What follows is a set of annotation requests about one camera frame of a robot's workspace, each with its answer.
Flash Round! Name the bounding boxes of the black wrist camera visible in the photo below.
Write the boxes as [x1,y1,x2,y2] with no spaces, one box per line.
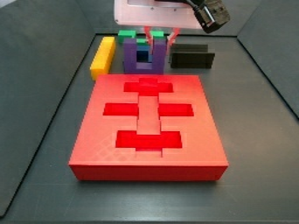
[184,0,230,33]

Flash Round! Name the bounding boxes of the green zigzag block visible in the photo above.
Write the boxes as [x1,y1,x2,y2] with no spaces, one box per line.
[117,30,164,45]

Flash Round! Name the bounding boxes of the yellow long block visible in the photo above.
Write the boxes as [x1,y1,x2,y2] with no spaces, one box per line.
[89,37,116,81]

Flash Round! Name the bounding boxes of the red puzzle board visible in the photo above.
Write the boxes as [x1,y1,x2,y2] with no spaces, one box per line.
[69,74,230,181]

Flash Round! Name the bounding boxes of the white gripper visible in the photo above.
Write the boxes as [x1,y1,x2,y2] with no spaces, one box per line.
[115,0,201,46]

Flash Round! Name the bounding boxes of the black angled bracket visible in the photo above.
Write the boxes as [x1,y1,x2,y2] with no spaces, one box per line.
[169,44,215,69]

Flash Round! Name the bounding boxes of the purple U-shaped block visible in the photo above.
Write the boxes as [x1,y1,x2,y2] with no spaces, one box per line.
[123,38,167,74]

